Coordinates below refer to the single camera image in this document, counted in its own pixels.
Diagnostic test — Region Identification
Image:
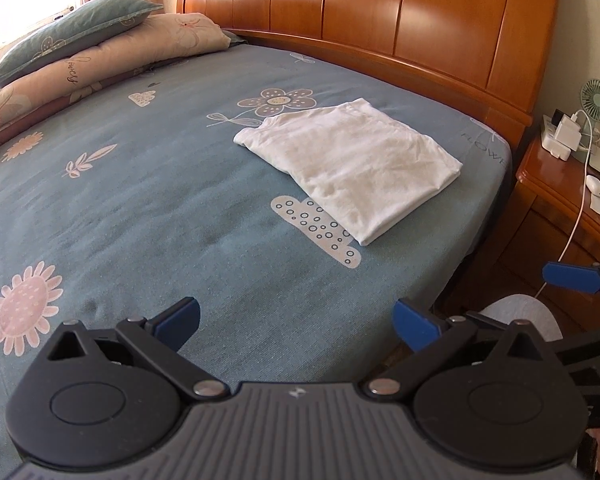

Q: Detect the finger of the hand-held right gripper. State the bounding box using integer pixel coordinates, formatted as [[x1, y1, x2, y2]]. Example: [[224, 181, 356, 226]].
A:
[[552, 327, 600, 377], [542, 259, 600, 293]]

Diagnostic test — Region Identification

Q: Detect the grey-green floral pillow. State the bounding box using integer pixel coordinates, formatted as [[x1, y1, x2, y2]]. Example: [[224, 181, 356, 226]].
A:
[[0, 0, 165, 95]]

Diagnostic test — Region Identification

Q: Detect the light grey cloth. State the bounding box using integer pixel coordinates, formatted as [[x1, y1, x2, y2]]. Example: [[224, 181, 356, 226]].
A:
[[480, 294, 562, 342]]

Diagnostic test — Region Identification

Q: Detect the pink floral quilt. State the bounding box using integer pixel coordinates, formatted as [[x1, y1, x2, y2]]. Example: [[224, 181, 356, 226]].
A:
[[0, 11, 231, 161]]

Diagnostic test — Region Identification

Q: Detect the white power strip with chargers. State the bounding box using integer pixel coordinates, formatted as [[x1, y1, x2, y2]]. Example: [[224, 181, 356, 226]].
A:
[[540, 107, 600, 162]]

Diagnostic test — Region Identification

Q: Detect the white printed long-sleeve shirt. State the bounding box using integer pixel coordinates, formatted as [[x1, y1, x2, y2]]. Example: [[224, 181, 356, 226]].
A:
[[233, 100, 463, 247]]

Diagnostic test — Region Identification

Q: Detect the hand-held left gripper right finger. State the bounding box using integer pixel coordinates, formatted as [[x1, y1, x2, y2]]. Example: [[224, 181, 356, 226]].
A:
[[364, 298, 561, 403]]

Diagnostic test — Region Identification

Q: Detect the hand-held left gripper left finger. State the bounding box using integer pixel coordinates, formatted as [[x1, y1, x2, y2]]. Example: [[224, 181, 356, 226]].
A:
[[47, 296, 231, 402]]

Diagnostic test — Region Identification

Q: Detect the small green desk fan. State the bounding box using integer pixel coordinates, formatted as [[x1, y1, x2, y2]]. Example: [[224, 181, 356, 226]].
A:
[[580, 77, 600, 128]]

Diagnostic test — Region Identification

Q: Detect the wooden headboard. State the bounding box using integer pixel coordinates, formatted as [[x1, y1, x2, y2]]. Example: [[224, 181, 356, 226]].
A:
[[176, 0, 568, 153]]

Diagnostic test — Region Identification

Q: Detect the wooden nightstand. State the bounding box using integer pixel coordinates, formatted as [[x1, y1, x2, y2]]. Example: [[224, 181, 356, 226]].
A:
[[516, 135, 600, 281]]

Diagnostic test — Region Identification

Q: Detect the white charging cable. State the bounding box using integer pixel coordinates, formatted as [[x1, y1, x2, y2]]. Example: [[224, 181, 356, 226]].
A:
[[532, 110, 600, 302]]

